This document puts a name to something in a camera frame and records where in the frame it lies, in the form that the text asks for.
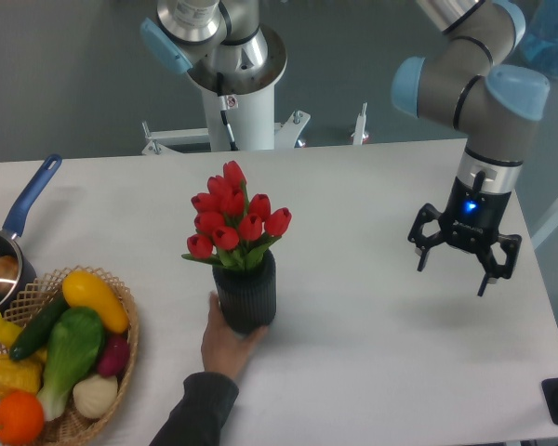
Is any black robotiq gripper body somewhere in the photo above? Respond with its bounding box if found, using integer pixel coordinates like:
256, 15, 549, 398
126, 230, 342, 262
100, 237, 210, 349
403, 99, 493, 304
438, 178, 511, 256

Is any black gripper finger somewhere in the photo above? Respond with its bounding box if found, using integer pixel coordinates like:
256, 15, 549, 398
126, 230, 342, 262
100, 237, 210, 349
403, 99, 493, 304
407, 203, 447, 273
476, 233, 524, 297

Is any dark grey ribbed vase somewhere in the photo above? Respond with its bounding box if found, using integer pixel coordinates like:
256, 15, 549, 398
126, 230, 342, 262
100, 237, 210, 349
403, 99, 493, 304
213, 251, 277, 335

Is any red tulip bouquet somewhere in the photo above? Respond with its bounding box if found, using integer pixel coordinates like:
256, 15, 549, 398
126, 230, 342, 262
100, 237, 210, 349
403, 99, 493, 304
182, 161, 292, 274

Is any dark grey sleeved forearm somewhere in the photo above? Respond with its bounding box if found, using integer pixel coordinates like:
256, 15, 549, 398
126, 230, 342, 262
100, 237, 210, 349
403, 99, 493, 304
151, 372, 239, 446

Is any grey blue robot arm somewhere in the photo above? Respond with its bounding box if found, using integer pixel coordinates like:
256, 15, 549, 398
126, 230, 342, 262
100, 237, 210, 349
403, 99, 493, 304
140, 1, 550, 283

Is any person's hand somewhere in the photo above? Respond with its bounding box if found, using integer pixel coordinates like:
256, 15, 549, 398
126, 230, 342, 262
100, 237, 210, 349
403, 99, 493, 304
201, 292, 269, 381

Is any yellow squash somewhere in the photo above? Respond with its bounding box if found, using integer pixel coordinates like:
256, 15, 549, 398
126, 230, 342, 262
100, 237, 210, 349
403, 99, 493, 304
61, 270, 129, 335

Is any green lettuce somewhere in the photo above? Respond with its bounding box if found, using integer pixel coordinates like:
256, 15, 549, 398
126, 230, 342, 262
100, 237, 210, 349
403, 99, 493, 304
37, 307, 105, 422

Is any white garlic bulb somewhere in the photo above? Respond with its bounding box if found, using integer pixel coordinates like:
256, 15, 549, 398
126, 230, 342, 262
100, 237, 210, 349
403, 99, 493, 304
73, 374, 118, 419

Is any green cucumber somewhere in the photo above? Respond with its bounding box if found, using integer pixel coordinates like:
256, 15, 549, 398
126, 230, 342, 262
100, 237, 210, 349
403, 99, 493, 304
8, 293, 69, 361

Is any woven wicker basket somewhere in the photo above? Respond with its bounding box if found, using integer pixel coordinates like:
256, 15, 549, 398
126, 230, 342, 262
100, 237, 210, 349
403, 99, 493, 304
3, 266, 140, 445

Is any small yellow pepper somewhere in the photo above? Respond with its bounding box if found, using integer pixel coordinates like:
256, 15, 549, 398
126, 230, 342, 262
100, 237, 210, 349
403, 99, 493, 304
0, 312, 23, 348

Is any orange fruit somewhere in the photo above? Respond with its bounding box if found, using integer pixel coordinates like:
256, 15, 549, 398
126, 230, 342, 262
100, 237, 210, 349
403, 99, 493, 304
0, 391, 45, 445

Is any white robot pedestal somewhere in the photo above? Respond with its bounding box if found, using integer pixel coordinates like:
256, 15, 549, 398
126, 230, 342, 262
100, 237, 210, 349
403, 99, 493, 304
140, 19, 311, 154

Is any black pedestal cable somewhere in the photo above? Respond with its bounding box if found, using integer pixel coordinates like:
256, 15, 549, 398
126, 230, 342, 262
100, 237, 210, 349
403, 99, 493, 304
215, 72, 240, 152

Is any blue handled saucepan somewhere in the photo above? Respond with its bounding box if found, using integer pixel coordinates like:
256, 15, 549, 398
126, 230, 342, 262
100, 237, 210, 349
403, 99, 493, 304
0, 154, 62, 312

